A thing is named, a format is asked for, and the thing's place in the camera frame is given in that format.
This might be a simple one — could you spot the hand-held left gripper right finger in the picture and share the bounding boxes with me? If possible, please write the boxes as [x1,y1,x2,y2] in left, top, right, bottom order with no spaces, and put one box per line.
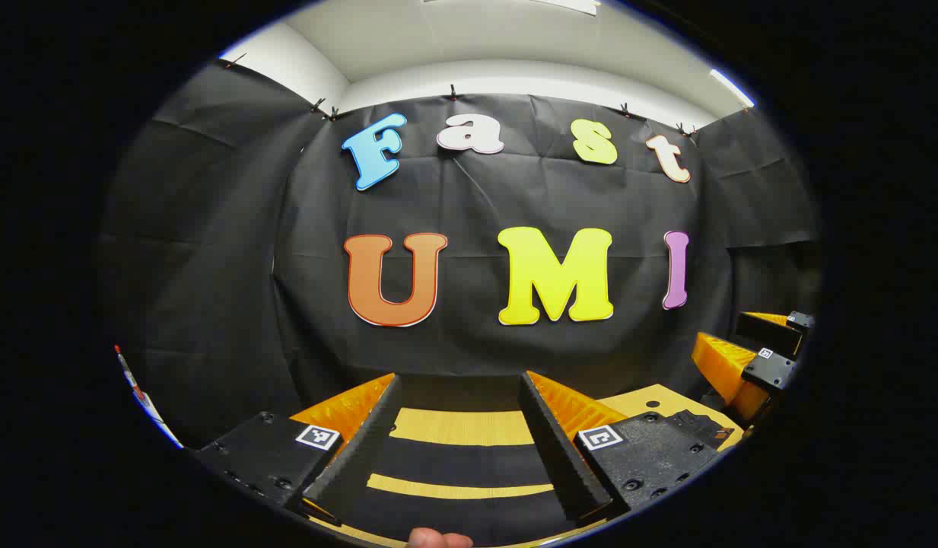
[517,371,735,525]

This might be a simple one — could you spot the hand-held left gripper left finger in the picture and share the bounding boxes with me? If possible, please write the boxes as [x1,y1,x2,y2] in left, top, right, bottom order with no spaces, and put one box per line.
[186,372,403,527]

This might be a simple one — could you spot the dark blue jeans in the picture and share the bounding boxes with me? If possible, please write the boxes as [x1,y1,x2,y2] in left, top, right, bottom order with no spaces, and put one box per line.
[361,371,585,546]

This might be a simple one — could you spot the white side table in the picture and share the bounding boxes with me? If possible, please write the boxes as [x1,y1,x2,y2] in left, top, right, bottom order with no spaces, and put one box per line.
[141,403,186,450]

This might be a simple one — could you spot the ceiling light strip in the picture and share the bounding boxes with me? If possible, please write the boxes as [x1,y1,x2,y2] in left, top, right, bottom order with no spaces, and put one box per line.
[708,68,758,108]
[423,0,603,17]

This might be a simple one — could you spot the black backdrop cloth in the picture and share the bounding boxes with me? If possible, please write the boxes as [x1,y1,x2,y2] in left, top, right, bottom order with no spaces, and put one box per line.
[96,59,823,450]

